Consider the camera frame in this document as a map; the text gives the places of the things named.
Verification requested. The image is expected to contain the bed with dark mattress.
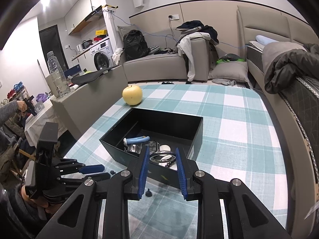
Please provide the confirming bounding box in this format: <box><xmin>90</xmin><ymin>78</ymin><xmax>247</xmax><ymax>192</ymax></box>
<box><xmin>237</xmin><ymin>5</ymin><xmax>318</xmax><ymax>238</ymax></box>

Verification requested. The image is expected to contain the beige side cabinet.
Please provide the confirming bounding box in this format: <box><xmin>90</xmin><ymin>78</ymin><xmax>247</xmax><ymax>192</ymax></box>
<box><xmin>50</xmin><ymin>66</ymin><xmax>128</xmax><ymax>140</ymax></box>

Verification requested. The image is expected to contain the left hand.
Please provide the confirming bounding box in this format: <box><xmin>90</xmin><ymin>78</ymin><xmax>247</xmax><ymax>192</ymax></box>
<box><xmin>19</xmin><ymin>183</ymin><xmax>58</xmax><ymax>214</ymax></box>

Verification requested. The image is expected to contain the dark green jacket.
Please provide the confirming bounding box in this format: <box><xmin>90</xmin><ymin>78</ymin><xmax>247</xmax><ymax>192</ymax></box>
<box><xmin>264</xmin><ymin>44</ymin><xmax>318</xmax><ymax>94</ymax></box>

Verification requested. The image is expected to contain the blue cable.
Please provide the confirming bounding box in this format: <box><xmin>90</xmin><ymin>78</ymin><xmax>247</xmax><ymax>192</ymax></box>
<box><xmin>94</xmin><ymin>7</ymin><xmax>250</xmax><ymax>50</ymax></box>

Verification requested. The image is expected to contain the pile of clothes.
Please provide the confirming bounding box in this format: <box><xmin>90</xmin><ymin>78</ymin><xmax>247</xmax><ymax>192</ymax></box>
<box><xmin>175</xmin><ymin>20</ymin><xmax>219</xmax><ymax>84</ymax></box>

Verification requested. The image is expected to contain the black open box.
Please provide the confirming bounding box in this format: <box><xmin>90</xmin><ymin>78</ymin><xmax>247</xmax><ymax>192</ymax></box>
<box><xmin>99</xmin><ymin>107</ymin><xmax>204</xmax><ymax>189</ymax></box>

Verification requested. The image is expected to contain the yellow apple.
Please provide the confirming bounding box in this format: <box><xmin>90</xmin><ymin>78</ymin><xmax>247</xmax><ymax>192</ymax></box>
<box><xmin>122</xmin><ymin>85</ymin><xmax>143</xmax><ymax>106</ymax></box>

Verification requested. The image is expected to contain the clear plastic water bottle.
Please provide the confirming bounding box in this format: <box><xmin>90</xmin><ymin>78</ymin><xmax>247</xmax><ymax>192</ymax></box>
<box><xmin>47</xmin><ymin>51</ymin><xmax>70</xmax><ymax>98</ymax></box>

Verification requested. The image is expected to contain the grey floor cushion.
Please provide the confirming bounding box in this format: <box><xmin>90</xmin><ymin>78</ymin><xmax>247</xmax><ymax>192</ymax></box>
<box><xmin>209</xmin><ymin>61</ymin><xmax>249</xmax><ymax>83</ymax></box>

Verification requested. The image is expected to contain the white round brooch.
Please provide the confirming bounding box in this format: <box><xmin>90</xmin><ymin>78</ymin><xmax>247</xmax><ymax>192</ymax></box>
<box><xmin>160</xmin><ymin>145</ymin><xmax>171</xmax><ymax>151</ymax></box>

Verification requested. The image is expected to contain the small black ear stud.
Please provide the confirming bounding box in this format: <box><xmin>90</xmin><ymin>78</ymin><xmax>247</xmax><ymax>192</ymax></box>
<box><xmin>145</xmin><ymin>189</ymin><xmax>153</xmax><ymax>197</ymax></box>

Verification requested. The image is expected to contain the silver metal watch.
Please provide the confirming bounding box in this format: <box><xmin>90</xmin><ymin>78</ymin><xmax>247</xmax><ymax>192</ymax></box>
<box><xmin>126</xmin><ymin>141</ymin><xmax>160</xmax><ymax>154</ymax></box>

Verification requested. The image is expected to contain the white washing machine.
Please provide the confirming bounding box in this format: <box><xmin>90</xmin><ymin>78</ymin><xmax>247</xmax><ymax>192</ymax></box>
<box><xmin>87</xmin><ymin>38</ymin><xmax>114</xmax><ymax>72</ymax></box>

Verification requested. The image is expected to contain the checkered teal tablecloth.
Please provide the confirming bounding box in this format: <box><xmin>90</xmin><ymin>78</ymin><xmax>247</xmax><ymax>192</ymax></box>
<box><xmin>66</xmin><ymin>84</ymin><xmax>288</xmax><ymax>238</ymax></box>

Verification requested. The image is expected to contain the black backpack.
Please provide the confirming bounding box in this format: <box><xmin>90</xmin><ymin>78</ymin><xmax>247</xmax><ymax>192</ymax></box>
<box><xmin>123</xmin><ymin>30</ymin><xmax>150</xmax><ymax>61</ymax></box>

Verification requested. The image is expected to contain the white wall socket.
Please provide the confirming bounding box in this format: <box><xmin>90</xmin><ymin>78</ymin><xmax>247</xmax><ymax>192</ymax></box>
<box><xmin>168</xmin><ymin>14</ymin><xmax>179</xmax><ymax>21</ymax></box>

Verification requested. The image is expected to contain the light blue pillow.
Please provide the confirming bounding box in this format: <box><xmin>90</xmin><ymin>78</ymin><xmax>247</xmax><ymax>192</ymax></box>
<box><xmin>255</xmin><ymin>35</ymin><xmax>278</xmax><ymax>46</ymax></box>

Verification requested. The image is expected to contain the green black item on cushion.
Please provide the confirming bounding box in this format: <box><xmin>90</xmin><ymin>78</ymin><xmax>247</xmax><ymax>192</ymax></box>
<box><xmin>216</xmin><ymin>53</ymin><xmax>245</xmax><ymax>64</ymax></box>

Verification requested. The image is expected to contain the black bead bracelet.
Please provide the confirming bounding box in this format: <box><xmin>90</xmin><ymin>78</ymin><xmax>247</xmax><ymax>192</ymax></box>
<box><xmin>149</xmin><ymin>150</ymin><xmax>177</xmax><ymax>168</ymax></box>

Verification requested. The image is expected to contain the grey sofa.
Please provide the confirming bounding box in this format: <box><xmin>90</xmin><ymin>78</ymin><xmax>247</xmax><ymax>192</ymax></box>
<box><xmin>117</xmin><ymin>24</ymin><xmax>213</xmax><ymax>83</ymax></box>

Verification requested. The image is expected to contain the blue cartoon bracelet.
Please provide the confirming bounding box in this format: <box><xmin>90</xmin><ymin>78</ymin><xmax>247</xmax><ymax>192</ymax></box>
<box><xmin>123</xmin><ymin>135</ymin><xmax>151</xmax><ymax>146</ymax></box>

